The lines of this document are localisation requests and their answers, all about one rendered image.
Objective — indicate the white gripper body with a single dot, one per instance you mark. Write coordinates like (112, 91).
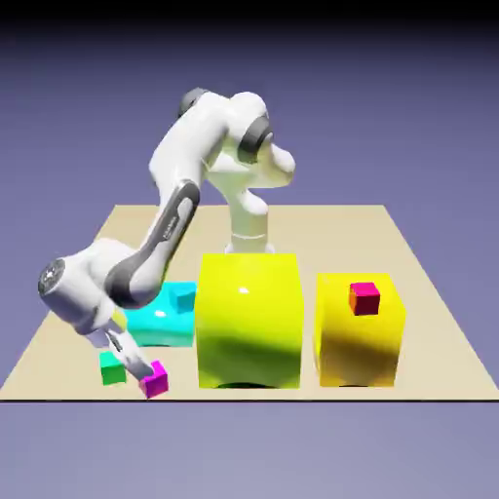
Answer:
(126, 353)

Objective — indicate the small magenta cube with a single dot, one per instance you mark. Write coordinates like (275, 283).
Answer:
(155, 382)

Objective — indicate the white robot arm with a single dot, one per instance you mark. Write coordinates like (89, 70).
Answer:
(183, 156)

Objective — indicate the small green cube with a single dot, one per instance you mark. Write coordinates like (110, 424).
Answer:
(112, 370)

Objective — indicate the small cyan cube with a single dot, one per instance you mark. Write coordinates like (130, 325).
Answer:
(184, 298)

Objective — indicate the small crimson cube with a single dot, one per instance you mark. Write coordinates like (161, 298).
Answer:
(365, 299)

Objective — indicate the large cyan box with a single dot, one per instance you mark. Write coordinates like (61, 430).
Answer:
(163, 319)

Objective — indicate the large lime yellow box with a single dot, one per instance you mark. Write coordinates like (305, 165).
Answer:
(249, 319)

